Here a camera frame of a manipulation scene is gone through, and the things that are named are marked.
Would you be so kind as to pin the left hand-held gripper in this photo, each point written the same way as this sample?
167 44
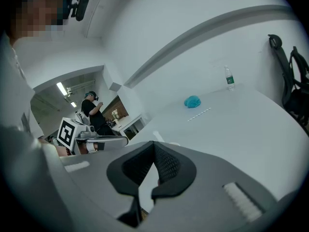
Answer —
66 133

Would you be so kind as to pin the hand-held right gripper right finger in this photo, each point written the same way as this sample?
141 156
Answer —
212 185

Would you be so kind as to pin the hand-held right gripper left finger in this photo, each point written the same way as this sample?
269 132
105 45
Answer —
96 178

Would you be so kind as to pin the striped paper straw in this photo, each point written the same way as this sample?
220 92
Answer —
199 115

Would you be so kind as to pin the person's left forearm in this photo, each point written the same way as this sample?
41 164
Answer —
61 151

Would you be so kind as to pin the person's left hand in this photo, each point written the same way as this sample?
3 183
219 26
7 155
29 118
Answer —
83 149

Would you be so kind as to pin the white desk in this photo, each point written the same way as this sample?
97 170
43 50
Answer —
130 123

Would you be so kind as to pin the white flowers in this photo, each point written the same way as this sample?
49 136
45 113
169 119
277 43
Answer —
115 113

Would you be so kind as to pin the white gray device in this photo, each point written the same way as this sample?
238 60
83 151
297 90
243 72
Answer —
82 117

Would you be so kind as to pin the long ceiling light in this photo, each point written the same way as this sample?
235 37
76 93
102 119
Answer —
73 104
60 87

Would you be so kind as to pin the blue crumpled cloth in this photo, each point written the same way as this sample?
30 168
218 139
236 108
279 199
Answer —
192 101

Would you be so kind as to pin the clear plastic water bottle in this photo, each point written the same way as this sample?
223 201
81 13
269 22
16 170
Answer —
229 80

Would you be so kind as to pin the person's white shirt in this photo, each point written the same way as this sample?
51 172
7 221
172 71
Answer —
12 93

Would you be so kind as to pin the black mesh office chair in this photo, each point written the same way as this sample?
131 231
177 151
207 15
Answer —
292 91

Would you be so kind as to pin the person's head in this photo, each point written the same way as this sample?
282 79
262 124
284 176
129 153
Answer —
31 11

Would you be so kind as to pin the white ceiling camera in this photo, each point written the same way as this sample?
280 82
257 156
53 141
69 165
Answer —
69 91

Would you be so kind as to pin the black head-mounted camera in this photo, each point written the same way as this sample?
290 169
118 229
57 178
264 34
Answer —
80 6

